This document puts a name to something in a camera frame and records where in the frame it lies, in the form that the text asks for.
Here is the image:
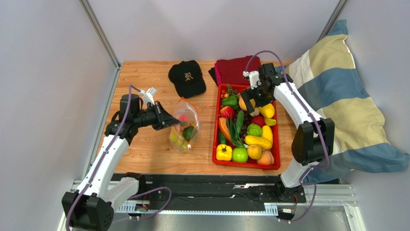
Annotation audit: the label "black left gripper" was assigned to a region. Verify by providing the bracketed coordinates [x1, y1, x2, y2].
[133, 101, 179, 131]

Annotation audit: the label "pink peach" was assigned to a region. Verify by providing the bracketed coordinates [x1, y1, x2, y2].
[178, 114, 191, 130]

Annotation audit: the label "yellow banana bunch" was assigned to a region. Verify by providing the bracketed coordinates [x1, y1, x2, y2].
[169, 128, 190, 153]

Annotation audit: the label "yellow mango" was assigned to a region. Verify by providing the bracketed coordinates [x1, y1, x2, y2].
[259, 103, 275, 119]

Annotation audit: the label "clear orange zip top bag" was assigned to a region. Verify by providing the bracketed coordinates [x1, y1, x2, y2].
[168, 97, 200, 153]

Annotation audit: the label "dark green avocado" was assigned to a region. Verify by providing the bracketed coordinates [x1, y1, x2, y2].
[182, 126, 197, 141]

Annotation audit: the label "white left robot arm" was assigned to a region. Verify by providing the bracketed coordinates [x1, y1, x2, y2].
[62, 93, 179, 231]

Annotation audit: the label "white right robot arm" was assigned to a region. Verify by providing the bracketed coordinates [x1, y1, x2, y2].
[241, 63, 335, 202]

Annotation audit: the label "large orange peach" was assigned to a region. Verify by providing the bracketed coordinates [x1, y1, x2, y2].
[238, 96, 256, 111]

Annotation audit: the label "white garlic bulb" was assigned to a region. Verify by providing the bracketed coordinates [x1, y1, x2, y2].
[249, 107, 260, 117]

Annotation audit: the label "green bell pepper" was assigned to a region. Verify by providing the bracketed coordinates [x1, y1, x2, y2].
[221, 95, 239, 110]

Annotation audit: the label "dark purple grapes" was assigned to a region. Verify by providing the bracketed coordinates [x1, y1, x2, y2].
[240, 114, 252, 141]

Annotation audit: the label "red cabbage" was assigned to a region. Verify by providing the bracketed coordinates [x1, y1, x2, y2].
[251, 115, 265, 127]

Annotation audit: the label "small yellow banana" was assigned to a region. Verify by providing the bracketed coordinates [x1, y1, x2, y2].
[264, 118, 277, 127]

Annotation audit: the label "green cabbage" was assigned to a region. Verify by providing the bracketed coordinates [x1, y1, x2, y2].
[246, 123, 263, 137]

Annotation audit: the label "folded dark red cloth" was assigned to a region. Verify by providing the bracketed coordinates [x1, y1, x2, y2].
[208, 55, 252, 86]

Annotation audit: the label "red plastic tray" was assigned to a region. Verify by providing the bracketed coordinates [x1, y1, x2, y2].
[212, 84, 281, 170]

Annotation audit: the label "green cucumber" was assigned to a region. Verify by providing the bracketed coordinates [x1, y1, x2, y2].
[218, 130, 228, 144]

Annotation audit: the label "black embroidered baseball cap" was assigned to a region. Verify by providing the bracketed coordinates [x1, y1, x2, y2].
[168, 60, 206, 99]

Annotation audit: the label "orange fruit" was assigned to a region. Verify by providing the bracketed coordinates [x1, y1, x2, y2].
[247, 145, 263, 160]

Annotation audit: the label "green lime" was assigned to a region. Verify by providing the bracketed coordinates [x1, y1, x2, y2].
[231, 147, 248, 163]

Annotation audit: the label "yellow bell pepper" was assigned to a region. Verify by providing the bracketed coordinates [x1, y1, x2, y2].
[216, 144, 233, 161]

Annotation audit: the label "peach at tray corner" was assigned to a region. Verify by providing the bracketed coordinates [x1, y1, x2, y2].
[256, 150, 275, 166]

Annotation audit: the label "striped blue yellow pillow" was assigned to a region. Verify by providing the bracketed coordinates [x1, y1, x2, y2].
[285, 20, 410, 183]

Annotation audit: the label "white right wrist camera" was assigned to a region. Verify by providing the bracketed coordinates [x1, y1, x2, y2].
[243, 71, 259, 89]

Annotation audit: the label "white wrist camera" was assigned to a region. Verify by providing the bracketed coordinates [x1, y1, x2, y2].
[243, 71, 259, 89]
[139, 87, 157, 108]

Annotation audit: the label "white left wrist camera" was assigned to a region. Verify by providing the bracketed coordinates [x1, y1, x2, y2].
[139, 87, 157, 108]

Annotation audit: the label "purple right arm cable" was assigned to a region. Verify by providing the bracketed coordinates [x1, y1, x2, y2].
[244, 50, 331, 224]

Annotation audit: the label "black mounting base rail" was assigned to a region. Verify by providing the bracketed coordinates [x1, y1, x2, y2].
[111, 172, 308, 212]

